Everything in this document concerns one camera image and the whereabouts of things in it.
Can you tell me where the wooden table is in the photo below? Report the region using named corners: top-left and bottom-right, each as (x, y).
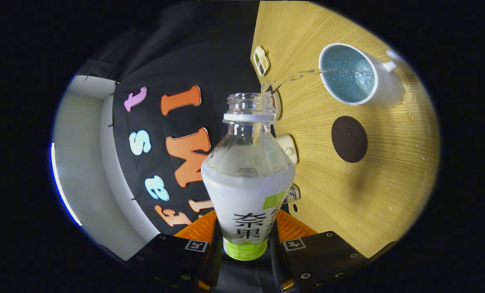
top-left (250, 0), bottom-right (440, 259)

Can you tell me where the wire mesh holder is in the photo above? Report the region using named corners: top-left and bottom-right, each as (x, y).
top-left (283, 183), bottom-right (301, 204)

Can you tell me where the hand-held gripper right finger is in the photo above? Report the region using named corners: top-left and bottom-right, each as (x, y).
top-left (269, 209), bottom-right (367, 292)

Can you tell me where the white divided dish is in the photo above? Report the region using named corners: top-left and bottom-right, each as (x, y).
top-left (253, 46), bottom-right (270, 77)

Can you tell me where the black backdrop cloth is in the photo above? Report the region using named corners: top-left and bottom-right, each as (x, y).
top-left (75, 0), bottom-right (267, 245)

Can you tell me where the small oval white plate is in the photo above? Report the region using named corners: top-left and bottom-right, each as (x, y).
top-left (261, 81), bottom-right (282, 120)

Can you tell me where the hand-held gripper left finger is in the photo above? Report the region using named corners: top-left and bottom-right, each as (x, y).
top-left (128, 210), bottom-right (223, 293)

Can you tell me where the white toaster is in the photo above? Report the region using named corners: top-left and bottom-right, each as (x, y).
top-left (276, 134), bottom-right (298, 165)

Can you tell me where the dark brown round coaster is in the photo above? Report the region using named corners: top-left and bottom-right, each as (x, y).
top-left (331, 116), bottom-right (368, 164)

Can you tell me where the white cup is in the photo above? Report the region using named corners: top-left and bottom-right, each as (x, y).
top-left (318, 43), bottom-right (406, 108)

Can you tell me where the clear juice bottle white label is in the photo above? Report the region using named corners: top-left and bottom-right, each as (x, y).
top-left (201, 93), bottom-right (296, 261)

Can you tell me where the ceiling light strip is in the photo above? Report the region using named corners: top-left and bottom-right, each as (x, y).
top-left (50, 142), bottom-right (83, 227)

